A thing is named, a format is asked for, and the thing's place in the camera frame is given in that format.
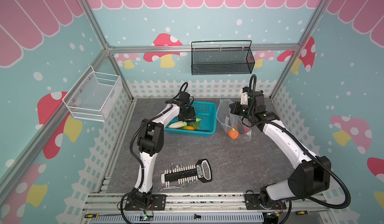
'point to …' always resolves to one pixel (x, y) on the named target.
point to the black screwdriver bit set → (180, 176)
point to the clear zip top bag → (236, 126)
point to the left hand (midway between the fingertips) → (190, 117)
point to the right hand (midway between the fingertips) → (229, 104)
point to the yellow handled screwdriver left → (97, 215)
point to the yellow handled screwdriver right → (306, 212)
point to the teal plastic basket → (207, 111)
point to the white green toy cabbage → (177, 124)
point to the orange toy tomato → (233, 134)
